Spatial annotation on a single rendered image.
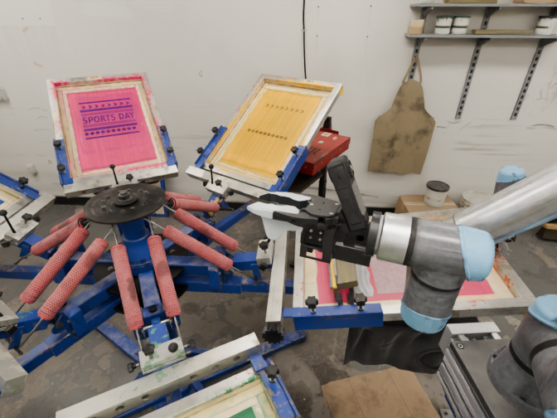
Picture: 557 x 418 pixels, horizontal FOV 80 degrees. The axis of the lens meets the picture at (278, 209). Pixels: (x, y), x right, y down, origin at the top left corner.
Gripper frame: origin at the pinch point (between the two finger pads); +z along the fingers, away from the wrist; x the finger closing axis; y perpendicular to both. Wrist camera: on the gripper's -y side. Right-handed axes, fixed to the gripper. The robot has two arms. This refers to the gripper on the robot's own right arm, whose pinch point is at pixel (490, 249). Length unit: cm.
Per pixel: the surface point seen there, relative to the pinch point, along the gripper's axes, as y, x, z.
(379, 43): -200, -6, -53
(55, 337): 35, -163, -4
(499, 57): -200, 90, -28
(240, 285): 3, -102, 8
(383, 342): 22, -45, 24
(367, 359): 21, -51, 36
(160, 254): 17, -122, -24
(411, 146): -192, 22, 37
